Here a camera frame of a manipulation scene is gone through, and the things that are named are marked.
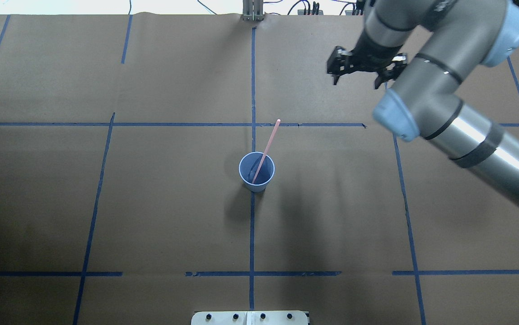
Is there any pink chopstick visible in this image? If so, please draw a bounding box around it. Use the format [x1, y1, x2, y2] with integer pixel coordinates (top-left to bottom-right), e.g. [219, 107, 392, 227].
[251, 119, 281, 184]

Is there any blue ribbed cup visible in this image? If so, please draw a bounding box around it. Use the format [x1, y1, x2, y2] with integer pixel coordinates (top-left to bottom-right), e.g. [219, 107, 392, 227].
[238, 152, 276, 193]

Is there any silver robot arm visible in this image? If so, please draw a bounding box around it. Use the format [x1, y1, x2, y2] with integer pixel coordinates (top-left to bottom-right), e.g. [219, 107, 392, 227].
[326, 0, 519, 206]

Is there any aluminium frame post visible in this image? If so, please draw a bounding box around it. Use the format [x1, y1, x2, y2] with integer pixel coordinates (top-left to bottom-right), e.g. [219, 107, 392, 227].
[242, 0, 265, 21]

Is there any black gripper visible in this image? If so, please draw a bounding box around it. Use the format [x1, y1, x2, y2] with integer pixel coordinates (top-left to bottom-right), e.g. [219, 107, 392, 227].
[326, 46, 408, 89]

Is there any white pedestal column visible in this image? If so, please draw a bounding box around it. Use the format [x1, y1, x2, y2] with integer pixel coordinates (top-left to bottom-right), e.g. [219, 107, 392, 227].
[191, 310, 311, 325]

